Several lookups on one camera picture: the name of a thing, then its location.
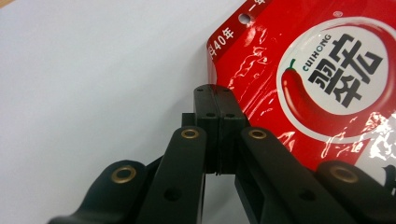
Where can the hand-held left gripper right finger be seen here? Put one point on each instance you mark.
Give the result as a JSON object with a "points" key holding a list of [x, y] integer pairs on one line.
{"points": [[229, 104]]}

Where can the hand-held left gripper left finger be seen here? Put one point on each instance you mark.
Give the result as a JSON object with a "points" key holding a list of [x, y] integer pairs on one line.
{"points": [[205, 102]]}

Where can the red seasoning packet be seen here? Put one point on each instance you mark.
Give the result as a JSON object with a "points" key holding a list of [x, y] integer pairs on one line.
{"points": [[264, 77]]}

